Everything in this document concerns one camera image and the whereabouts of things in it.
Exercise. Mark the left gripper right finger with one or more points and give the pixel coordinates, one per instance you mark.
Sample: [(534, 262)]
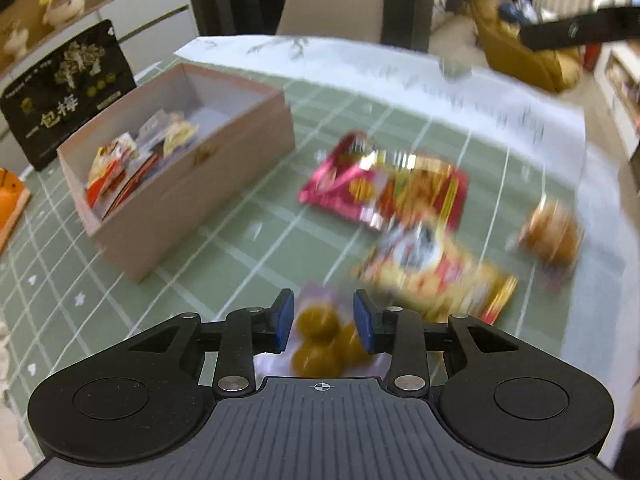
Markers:
[(408, 339)]

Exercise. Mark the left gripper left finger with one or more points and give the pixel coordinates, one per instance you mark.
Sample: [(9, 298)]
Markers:
[(182, 343)]

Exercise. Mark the green plums clear pack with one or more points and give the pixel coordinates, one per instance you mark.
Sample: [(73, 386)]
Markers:
[(325, 341)]

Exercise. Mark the snacks inside box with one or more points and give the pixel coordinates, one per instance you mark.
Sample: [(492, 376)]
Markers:
[(121, 166)]

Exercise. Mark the yellow red snack bag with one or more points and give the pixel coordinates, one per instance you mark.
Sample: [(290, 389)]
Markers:
[(421, 265)]

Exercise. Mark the pink red snack bag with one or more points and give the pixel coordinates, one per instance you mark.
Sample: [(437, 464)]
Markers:
[(370, 185)]

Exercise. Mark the brown bun pack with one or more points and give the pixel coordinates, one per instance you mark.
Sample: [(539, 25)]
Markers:
[(552, 234)]

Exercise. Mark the pink wooden box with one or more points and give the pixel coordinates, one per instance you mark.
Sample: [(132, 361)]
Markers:
[(244, 129)]

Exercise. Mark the green checkered table mat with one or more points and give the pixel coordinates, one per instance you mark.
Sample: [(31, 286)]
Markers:
[(62, 301)]

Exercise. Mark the beige chair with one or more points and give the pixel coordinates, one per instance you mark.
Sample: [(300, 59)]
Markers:
[(356, 20)]

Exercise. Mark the orange packet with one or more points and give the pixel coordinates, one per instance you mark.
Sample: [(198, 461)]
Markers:
[(14, 197)]

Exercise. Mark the black plum gift bag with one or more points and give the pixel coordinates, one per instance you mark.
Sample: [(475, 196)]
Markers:
[(63, 91)]

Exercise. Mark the white teapot figurine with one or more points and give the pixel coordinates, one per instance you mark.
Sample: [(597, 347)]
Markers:
[(57, 13)]

